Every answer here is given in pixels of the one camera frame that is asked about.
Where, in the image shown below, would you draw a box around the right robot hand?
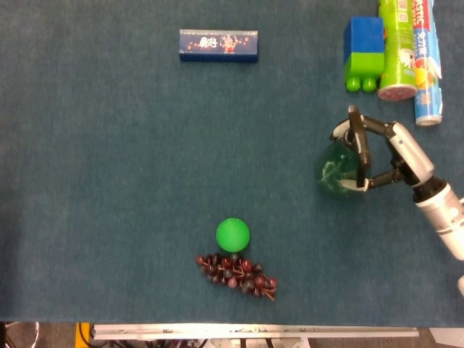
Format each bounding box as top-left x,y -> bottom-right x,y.
328,114 -> 435,193

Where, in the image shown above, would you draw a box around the green studded toy block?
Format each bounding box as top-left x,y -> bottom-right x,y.
343,51 -> 386,92

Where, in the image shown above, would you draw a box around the green cylindrical snack can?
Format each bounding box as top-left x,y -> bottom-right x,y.
376,0 -> 418,102

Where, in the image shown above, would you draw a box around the blue toy building block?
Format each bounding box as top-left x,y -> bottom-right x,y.
343,16 -> 385,67

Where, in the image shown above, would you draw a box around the white base panel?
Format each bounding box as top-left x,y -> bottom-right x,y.
429,328 -> 464,348

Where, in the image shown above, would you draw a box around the green ball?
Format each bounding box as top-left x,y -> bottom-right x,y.
215,217 -> 251,254

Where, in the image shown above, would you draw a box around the dark red plastic grapes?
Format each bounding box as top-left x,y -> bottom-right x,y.
195,252 -> 279,301

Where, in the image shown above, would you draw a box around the dark blue printed box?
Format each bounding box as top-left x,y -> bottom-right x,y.
178,28 -> 260,63

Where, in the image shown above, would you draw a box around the blue felt table cloth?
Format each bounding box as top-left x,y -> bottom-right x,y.
0,0 -> 464,327

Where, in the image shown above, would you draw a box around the aluminium frame rail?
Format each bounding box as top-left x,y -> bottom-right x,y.
90,323 -> 420,341

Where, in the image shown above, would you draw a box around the yellow frame piece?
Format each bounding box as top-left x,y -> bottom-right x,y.
75,322 -> 91,348

